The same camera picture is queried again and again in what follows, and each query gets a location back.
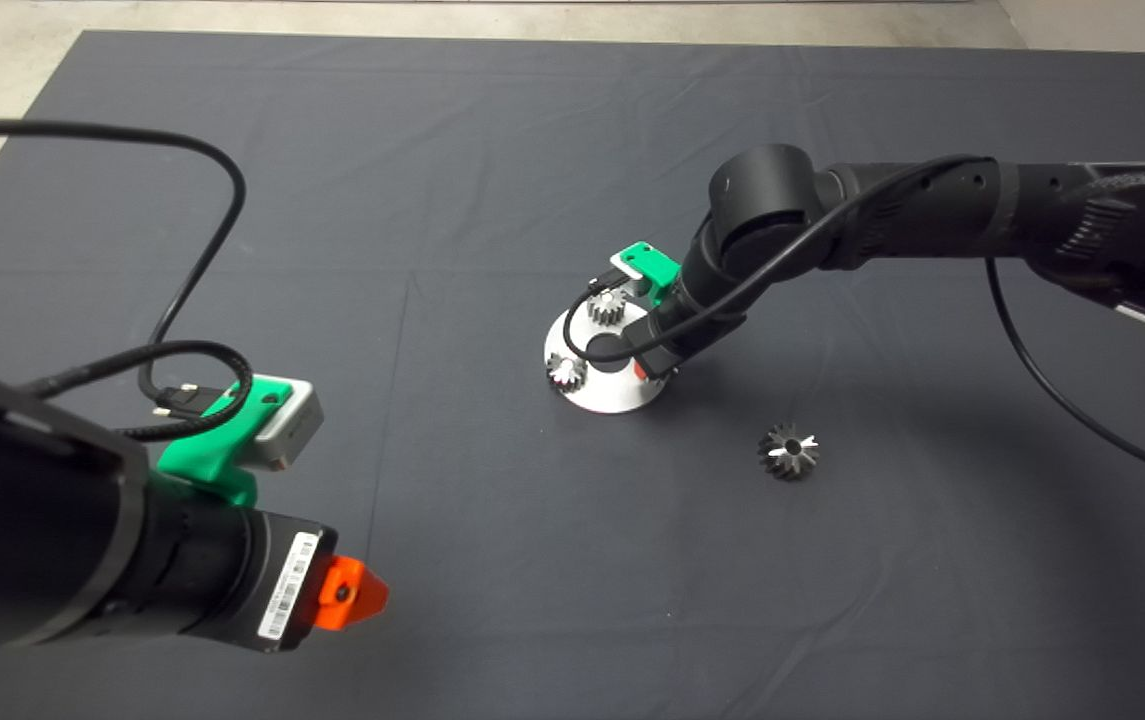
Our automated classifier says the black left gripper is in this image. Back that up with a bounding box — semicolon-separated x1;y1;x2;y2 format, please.
235;510;391;653

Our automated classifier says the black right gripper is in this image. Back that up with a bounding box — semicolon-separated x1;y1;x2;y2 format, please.
627;312;693;381

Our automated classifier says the large steel bevel gear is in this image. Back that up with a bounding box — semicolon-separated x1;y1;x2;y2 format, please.
757;423;821;481

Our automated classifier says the small steel spur gear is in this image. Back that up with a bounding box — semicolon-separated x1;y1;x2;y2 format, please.
587;286;631;327

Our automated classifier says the small steel bevel gear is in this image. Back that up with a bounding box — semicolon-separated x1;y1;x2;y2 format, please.
546;350;589;394

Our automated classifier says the round metal plate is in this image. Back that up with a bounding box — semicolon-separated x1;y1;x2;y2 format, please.
544;300;674;415

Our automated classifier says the dark grey table cloth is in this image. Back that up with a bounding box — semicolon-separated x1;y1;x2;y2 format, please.
0;30;1145;720

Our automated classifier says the green right camera mount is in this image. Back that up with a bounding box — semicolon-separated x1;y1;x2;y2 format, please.
622;242;683;306

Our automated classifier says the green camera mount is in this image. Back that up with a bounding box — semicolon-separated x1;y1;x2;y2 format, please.
622;242;683;306
159;375;291;506

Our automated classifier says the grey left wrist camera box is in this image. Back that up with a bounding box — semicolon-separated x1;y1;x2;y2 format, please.
252;378;325;471

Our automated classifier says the green left camera mount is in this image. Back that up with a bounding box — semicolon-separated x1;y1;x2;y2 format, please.
159;375;291;506

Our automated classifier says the braided black left arm cable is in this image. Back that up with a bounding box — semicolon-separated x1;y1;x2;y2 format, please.
27;340;255;443

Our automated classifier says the thin black left camera cable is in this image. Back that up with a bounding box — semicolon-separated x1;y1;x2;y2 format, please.
0;120;246;416

